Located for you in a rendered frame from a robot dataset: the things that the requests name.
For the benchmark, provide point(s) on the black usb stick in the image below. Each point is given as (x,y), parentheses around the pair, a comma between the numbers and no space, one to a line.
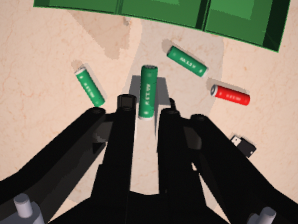
(243,145)

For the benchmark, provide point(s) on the green three-compartment bin rack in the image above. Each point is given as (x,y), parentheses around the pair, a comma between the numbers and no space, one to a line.
(254,21)

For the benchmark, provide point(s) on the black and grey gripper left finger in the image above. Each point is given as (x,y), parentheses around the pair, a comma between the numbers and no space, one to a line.
(35,193)

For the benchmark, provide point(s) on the green aa battery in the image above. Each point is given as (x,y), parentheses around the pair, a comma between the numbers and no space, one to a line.
(89,86)
(187,61)
(147,92)

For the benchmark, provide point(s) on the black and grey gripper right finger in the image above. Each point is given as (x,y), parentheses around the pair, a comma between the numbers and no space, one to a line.
(242,192)

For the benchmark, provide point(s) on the red aa battery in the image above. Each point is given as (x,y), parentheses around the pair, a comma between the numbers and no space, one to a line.
(230,95)

